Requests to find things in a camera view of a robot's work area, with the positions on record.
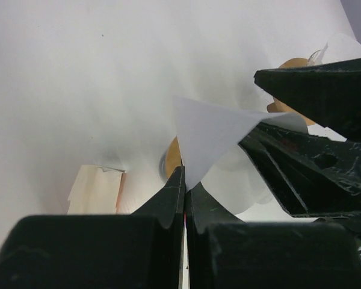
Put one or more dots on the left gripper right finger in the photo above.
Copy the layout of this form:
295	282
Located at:
226	252

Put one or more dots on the orange coffee filter pack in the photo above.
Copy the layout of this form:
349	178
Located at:
96	190

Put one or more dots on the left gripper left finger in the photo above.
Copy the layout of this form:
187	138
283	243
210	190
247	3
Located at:
143	249

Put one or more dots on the white paper coffee filter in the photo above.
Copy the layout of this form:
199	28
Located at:
339	47

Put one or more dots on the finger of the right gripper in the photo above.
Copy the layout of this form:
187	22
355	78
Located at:
328	94
310	176

